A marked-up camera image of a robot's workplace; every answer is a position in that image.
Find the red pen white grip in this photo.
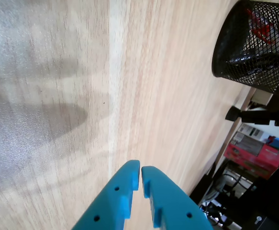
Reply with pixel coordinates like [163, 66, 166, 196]
[246, 8, 279, 46]

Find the grey cable bundle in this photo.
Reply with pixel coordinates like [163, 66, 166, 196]
[201, 177, 228, 214]

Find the black camera tripod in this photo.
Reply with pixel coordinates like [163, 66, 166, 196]
[225, 106, 279, 127]

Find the small white box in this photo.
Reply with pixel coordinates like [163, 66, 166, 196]
[250, 90, 274, 106]

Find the white labelled cardboard box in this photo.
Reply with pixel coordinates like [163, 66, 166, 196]
[238, 123, 266, 138]

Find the black mesh pen holder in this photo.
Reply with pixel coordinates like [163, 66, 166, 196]
[211, 0, 279, 94]

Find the black box round logo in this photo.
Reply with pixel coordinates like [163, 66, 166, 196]
[239, 210, 279, 230]

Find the black retractable pen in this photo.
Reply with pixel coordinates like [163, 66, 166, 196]
[227, 50, 279, 72]

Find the red cardboard box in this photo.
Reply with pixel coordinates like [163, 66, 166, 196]
[224, 133, 279, 181]

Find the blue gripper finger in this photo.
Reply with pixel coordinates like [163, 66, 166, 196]
[71, 160, 140, 230]
[141, 165, 213, 230]

